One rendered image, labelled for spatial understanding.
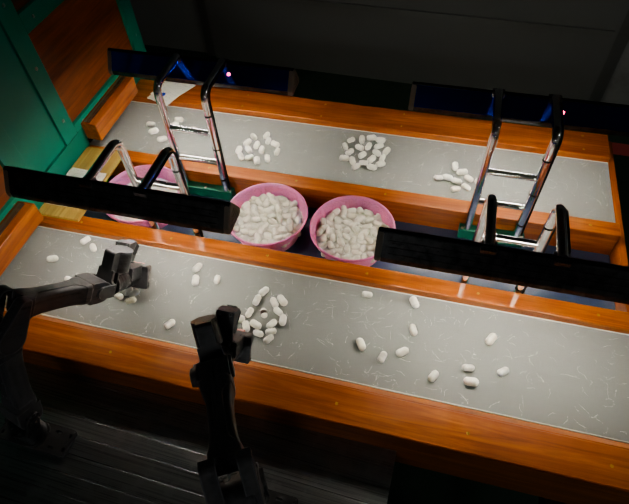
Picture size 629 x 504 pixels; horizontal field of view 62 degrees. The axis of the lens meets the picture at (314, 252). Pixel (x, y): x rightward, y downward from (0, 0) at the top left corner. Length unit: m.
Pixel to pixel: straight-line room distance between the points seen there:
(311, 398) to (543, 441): 0.55
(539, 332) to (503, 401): 0.23
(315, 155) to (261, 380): 0.88
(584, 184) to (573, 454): 0.93
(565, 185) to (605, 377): 0.68
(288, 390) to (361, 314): 0.30
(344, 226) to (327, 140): 0.41
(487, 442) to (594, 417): 0.28
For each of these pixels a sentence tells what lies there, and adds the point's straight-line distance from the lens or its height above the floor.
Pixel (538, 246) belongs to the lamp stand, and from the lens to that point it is 1.41.
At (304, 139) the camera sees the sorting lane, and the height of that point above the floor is 0.74.
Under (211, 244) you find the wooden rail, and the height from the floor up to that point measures 0.76.
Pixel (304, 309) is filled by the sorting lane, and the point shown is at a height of 0.74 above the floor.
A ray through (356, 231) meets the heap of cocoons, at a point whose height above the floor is 0.74.
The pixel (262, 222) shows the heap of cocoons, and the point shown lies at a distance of 1.71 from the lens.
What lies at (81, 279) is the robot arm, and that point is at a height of 0.97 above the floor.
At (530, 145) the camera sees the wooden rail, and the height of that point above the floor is 0.77.
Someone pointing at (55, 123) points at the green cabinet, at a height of 0.94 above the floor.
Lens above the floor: 2.00
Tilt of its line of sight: 52 degrees down
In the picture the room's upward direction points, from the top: 4 degrees counter-clockwise
